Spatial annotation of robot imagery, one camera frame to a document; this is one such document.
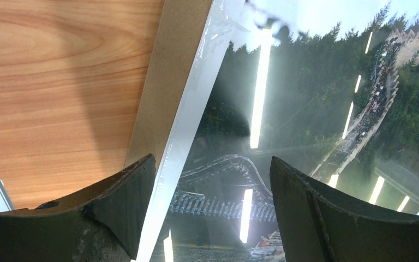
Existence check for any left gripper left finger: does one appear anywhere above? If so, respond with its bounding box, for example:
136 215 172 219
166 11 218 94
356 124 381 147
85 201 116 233
0 154 155 261

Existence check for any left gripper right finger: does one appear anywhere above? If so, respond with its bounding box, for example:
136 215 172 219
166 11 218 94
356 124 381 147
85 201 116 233
270 157 419 261

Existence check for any Great Wall photo print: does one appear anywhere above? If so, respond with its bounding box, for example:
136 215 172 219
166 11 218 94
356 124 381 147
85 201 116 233
137 1 419 261

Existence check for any grey backing board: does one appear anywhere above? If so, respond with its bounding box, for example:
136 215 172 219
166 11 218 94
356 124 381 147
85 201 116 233
125 0 212 165

